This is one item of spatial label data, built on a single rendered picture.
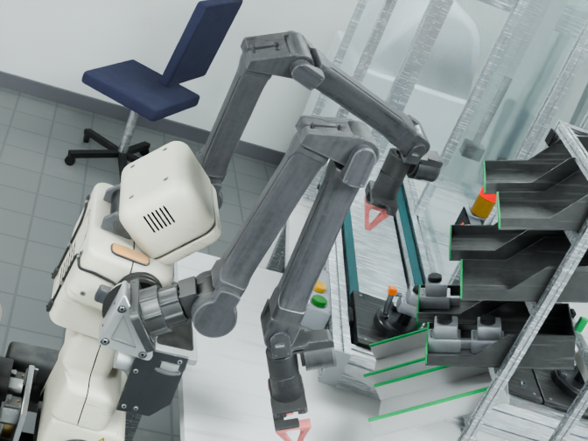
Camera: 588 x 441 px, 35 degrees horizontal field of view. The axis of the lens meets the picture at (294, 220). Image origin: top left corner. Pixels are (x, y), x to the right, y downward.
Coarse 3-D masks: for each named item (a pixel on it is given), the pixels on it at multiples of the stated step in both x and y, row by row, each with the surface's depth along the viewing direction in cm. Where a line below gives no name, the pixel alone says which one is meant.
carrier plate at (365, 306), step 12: (360, 300) 243; (372, 300) 245; (384, 300) 247; (360, 312) 237; (372, 312) 240; (360, 324) 233; (372, 324) 235; (360, 336) 228; (372, 336) 230; (384, 336) 232
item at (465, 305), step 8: (456, 288) 207; (464, 304) 203; (472, 304) 203; (480, 304) 194; (488, 304) 193; (496, 304) 193; (416, 312) 197; (424, 312) 197; (432, 312) 196; (440, 312) 196; (448, 312) 200; (456, 312) 200; (464, 312) 195; (472, 312) 195; (480, 312) 194; (488, 312) 194; (416, 320) 197; (424, 320) 197; (432, 320) 197; (464, 320) 196; (472, 320) 195
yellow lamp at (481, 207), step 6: (480, 198) 241; (474, 204) 242; (480, 204) 241; (486, 204) 240; (492, 204) 240; (474, 210) 242; (480, 210) 241; (486, 210) 241; (480, 216) 242; (486, 216) 242
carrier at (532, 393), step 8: (520, 368) 243; (528, 368) 244; (512, 376) 238; (520, 376) 239; (528, 376) 241; (512, 384) 234; (528, 384) 237; (536, 384) 239; (512, 392) 232; (520, 392) 233; (528, 392) 234; (536, 392) 235; (528, 400) 233; (536, 400) 233
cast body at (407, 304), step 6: (414, 288) 232; (402, 294) 235; (408, 294) 233; (414, 294) 231; (402, 300) 233; (408, 300) 232; (414, 300) 231; (396, 306) 235; (402, 306) 232; (408, 306) 232; (414, 306) 232; (402, 312) 233; (408, 312) 233; (414, 312) 233
